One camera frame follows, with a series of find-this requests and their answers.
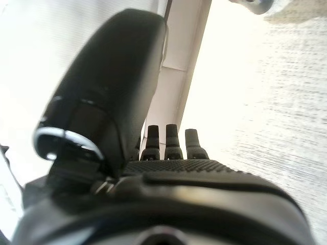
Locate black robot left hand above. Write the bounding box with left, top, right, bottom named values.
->
left=10, top=9, right=316, bottom=245

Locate silver robot left leg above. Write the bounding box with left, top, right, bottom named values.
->
left=229, top=0, right=274, bottom=15

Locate grey striped rug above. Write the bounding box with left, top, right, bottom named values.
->
left=178, top=0, right=327, bottom=230

